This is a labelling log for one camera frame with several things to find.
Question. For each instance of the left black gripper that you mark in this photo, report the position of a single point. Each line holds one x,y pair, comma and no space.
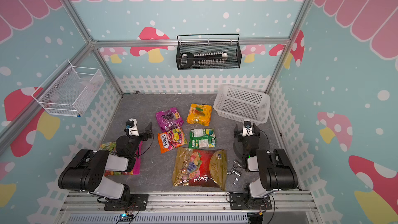
149,132

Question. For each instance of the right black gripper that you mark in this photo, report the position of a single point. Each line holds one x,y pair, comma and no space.
238,132

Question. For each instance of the orange Fox's candy bag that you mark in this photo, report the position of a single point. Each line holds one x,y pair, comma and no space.
172,139

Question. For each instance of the purple grape candy bag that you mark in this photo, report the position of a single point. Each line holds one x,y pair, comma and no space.
169,119

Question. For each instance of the white plastic basket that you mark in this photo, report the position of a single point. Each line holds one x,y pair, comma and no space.
242,104

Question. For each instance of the yellow orange candy bag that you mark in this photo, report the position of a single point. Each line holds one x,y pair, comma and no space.
199,114

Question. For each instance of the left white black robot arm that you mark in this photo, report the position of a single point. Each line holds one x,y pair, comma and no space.
86,171

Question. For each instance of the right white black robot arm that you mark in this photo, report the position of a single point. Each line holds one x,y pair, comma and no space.
275,169

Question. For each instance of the silver metal clamp parts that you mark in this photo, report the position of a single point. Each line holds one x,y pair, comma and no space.
236,171

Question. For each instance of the pink fruit chewy candy bag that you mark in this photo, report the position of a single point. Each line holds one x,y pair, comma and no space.
111,147

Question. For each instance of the green candy bag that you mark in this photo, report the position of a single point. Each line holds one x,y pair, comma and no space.
202,138

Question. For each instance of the large gold red candy bag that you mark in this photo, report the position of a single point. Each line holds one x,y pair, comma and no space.
200,168

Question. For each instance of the black socket tool set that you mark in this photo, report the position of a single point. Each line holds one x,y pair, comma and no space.
188,59

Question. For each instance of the small circuit board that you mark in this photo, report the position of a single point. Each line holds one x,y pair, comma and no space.
126,217

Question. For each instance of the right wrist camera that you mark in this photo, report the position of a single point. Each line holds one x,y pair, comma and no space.
247,129

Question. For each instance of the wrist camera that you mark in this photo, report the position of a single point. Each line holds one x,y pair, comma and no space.
247,129
131,128

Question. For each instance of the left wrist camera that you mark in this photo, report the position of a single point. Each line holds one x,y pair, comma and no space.
131,128

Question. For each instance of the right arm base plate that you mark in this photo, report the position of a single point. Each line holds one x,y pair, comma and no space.
243,201

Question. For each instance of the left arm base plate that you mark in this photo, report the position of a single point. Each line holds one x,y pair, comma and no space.
134,202

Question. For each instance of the black wire wall basket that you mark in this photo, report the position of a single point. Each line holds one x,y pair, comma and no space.
208,51

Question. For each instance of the white wire wall basket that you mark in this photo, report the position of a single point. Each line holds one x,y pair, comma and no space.
69,90

